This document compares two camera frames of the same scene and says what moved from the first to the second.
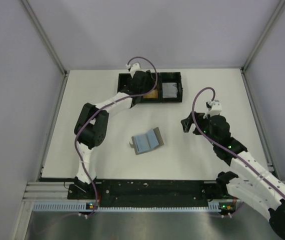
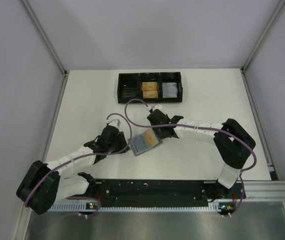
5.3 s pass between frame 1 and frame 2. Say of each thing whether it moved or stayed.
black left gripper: moved
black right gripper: moved
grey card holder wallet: stayed
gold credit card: stayed
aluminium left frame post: stayed
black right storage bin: stayed
